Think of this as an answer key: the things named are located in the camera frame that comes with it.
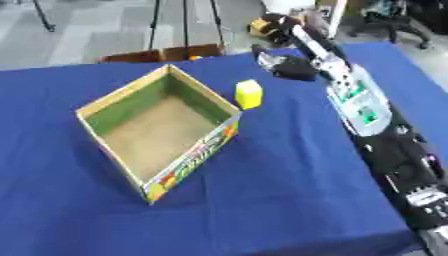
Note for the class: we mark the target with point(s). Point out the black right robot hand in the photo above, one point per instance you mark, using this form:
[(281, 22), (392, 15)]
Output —
[(294, 69)]

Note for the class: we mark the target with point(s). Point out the open cardboard box green inside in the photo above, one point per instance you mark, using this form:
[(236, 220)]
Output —
[(157, 133)]

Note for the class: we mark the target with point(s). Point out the yellow and black bag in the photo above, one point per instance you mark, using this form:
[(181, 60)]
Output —
[(262, 29)]

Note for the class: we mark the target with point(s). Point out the yellow rectangular block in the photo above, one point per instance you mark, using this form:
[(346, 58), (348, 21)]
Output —
[(249, 94)]

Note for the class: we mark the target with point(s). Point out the black office chair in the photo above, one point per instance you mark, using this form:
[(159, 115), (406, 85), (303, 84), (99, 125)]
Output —
[(394, 20)]

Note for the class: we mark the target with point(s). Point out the black tripod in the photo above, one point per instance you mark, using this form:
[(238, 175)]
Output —
[(42, 15), (185, 26)]

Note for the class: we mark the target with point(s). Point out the white post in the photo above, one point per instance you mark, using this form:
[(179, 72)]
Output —
[(337, 16)]

